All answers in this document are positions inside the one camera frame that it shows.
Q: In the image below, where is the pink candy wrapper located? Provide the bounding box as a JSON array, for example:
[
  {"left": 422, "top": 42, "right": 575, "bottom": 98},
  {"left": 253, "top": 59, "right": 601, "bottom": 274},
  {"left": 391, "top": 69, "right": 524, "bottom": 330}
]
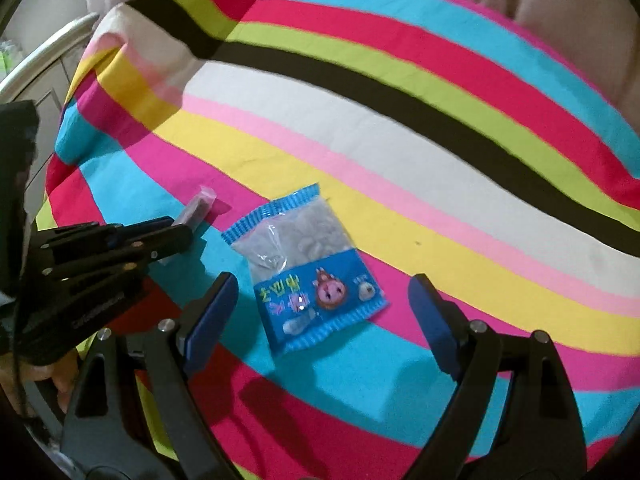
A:
[{"left": 174, "top": 185, "right": 217, "bottom": 232}]

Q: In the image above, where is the blue clear snack packet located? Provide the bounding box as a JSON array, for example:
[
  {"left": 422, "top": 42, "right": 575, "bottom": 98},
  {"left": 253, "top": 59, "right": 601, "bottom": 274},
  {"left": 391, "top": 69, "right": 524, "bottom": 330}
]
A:
[{"left": 222, "top": 184, "right": 388, "bottom": 356}]

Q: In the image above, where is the left hand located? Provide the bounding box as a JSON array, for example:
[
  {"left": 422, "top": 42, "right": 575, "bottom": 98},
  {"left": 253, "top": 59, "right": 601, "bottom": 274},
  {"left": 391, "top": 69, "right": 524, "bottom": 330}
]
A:
[{"left": 1, "top": 349, "right": 79, "bottom": 415}]

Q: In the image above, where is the white cabinet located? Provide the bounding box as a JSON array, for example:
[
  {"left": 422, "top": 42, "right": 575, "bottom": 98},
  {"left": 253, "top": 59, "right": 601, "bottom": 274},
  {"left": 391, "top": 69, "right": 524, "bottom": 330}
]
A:
[{"left": 1, "top": 13, "right": 99, "bottom": 218}]

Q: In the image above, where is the colourful striped cloth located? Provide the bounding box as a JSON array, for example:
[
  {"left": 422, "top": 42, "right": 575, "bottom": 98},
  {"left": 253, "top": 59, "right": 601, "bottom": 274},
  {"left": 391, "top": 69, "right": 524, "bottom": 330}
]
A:
[{"left": 37, "top": 0, "right": 639, "bottom": 479}]

